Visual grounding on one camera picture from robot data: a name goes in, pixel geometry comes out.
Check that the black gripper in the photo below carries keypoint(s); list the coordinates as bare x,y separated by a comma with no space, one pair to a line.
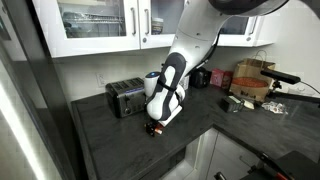
150,126

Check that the orange marker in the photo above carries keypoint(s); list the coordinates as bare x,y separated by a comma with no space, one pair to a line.
159,131

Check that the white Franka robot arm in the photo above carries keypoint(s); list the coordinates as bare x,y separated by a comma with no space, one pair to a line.
196,30

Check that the jar inside cabinet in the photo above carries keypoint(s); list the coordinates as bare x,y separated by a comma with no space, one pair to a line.
157,26

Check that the silver black toaster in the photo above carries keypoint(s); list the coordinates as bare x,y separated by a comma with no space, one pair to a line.
125,98

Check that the white lower cabinet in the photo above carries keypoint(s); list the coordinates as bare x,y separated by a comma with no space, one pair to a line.
220,156

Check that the black coffee maker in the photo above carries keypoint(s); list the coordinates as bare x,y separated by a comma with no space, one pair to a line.
200,78

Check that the small black box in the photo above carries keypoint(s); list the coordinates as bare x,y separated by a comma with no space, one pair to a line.
230,104

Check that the pink box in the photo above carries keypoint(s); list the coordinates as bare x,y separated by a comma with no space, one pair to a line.
216,78

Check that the red box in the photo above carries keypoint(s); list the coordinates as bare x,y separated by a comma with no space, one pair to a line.
227,80

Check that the narrow white glass cabinet door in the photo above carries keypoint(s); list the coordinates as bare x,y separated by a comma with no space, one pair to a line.
156,40

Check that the round cabinet lock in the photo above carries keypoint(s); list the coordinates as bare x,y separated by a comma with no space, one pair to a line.
144,40

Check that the small white packet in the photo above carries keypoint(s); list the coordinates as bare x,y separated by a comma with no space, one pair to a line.
248,104

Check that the wide white glass cabinet door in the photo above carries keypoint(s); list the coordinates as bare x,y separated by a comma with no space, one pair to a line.
96,45

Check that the brown paper bag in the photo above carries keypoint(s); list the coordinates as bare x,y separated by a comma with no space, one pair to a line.
253,83

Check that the dark refrigerator side panel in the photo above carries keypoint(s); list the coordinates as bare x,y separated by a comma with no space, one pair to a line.
40,100

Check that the crumpled clear plastic wrapper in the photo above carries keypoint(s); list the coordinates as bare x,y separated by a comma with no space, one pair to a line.
274,107

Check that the black red device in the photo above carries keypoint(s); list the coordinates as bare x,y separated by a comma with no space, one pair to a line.
293,166

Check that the white wall outlet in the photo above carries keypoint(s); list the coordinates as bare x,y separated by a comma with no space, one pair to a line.
100,80

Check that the black camera on stand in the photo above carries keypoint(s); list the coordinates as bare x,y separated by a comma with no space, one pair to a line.
281,76

